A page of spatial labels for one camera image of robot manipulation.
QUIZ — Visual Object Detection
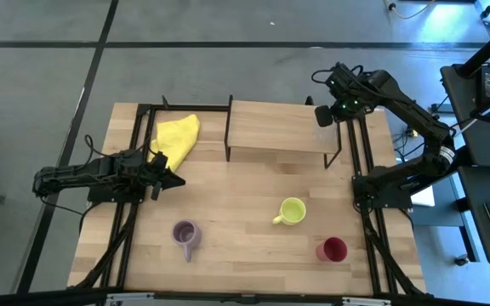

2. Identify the clear glass cup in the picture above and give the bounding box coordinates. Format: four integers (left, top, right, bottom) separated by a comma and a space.
311, 122, 340, 150

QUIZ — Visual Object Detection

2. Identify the red cup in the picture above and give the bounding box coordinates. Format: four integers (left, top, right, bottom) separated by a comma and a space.
315, 236, 349, 264

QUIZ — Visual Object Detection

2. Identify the black metal table frame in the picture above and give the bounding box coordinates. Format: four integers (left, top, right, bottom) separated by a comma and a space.
68, 95, 427, 298

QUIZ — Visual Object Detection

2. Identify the dark grey desk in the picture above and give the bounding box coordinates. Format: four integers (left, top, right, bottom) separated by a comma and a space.
439, 63, 490, 268

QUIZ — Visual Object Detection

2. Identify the black diagonal pole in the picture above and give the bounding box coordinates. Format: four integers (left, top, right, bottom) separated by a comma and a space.
457, 16, 490, 78

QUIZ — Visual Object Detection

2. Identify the purple ribbed mug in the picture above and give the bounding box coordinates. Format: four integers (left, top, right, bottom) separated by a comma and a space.
171, 219, 202, 264

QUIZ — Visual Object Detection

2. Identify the wooden shelf with black legs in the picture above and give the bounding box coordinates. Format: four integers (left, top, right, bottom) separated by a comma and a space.
224, 94, 343, 170

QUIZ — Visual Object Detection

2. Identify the black front crossbar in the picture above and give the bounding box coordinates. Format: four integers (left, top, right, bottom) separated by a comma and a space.
0, 288, 490, 306

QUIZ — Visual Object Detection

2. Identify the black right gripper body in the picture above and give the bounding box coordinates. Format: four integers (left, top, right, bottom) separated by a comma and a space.
329, 87, 376, 119

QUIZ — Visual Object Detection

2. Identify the yellow cloth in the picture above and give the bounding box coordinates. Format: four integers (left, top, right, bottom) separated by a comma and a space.
147, 113, 202, 173

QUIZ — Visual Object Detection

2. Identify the floor cable with plug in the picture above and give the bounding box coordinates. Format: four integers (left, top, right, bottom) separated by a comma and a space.
383, 0, 436, 20

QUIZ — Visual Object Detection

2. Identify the yellow-green mug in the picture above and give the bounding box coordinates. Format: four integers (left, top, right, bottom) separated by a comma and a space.
271, 196, 308, 227

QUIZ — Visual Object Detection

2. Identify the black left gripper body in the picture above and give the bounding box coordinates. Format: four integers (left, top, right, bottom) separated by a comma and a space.
136, 149, 170, 201

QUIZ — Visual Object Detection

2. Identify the white box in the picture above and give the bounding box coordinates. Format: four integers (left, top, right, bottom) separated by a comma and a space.
409, 185, 436, 208

